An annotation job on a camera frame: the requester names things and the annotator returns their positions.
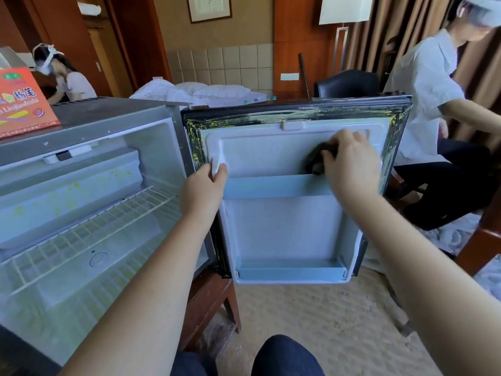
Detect black seat wooden armchair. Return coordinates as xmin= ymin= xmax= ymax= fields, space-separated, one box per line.
xmin=315 ymin=70 xmax=408 ymax=204

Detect person's left hand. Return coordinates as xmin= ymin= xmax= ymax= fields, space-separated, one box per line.
xmin=180 ymin=162 xmax=229 ymax=228

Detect person's right forearm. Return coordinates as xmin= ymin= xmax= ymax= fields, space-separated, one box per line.
xmin=344 ymin=192 xmax=501 ymax=376

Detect dark red wooden stand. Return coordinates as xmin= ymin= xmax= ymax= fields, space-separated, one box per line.
xmin=178 ymin=266 xmax=242 ymax=353

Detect person's right hand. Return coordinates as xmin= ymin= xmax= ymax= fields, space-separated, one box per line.
xmin=321 ymin=129 xmax=383 ymax=204

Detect white wire shelf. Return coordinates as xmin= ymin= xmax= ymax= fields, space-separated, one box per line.
xmin=8 ymin=186 xmax=180 ymax=295

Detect grey mini fridge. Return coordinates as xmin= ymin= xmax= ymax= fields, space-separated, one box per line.
xmin=0 ymin=98 xmax=216 ymax=369

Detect fridge door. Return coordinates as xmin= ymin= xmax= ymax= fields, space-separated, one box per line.
xmin=182 ymin=93 xmax=413 ymax=285

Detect person's left forearm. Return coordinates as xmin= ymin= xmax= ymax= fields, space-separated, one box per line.
xmin=58 ymin=215 xmax=220 ymax=376

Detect orange cardboard chalk box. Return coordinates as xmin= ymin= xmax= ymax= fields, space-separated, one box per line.
xmin=0 ymin=68 xmax=61 ymax=139

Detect beige padded headboard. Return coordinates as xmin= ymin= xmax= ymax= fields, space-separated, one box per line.
xmin=164 ymin=44 xmax=275 ymax=95

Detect dark grey cloth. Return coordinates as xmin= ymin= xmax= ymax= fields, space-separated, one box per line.
xmin=304 ymin=140 xmax=339 ymax=175

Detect white headset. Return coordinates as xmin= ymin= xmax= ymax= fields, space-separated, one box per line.
xmin=458 ymin=0 xmax=501 ymax=28
xmin=33 ymin=44 xmax=65 ymax=75

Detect person's dark trousers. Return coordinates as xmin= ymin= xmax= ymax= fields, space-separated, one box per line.
xmin=171 ymin=334 xmax=326 ymax=376

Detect white bed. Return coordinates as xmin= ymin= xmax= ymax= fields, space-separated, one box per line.
xmin=129 ymin=78 xmax=271 ymax=110

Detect beige curtains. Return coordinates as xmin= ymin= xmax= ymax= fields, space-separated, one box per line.
xmin=344 ymin=0 xmax=501 ymax=146

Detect white shade floor lamp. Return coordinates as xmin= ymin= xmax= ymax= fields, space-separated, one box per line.
xmin=318 ymin=0 xmax=375 ymax=75

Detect framed wall picture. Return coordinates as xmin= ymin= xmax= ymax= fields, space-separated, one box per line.
xmin=186 ymin=0 xmax=233 ymax=24

